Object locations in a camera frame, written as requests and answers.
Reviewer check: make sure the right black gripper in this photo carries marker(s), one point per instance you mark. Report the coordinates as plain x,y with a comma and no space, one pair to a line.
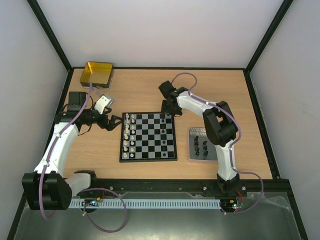
171,108

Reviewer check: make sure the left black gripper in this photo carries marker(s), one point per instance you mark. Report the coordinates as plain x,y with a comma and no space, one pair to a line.
110,126

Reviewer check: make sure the black and grey chessboard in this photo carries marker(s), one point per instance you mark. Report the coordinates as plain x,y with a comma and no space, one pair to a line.
143,134

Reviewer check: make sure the pink tray of black pieces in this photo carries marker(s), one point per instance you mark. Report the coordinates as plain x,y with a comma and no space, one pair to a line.
200,149

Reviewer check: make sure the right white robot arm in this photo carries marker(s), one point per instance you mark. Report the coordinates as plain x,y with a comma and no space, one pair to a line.
220,127

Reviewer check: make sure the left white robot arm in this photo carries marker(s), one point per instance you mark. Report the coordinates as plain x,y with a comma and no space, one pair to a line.
46,188

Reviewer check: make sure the yellow metal tin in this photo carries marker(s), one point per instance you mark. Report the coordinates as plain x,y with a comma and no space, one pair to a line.
100,74

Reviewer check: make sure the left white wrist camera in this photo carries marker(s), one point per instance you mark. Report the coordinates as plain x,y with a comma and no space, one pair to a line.
105,101

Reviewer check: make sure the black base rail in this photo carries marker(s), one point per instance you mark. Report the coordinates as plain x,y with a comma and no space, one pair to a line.
204,187

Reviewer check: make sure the white slotted cable duct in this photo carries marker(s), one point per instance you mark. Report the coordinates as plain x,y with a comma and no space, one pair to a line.
214,204

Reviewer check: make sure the black frame post left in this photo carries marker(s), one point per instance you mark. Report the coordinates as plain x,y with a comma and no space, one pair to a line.
39,14

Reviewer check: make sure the black frame post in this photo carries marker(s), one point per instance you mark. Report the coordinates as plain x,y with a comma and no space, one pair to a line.
39,14
277,19

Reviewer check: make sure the black frame post right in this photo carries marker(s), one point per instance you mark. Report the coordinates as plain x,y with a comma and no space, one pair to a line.
277,19

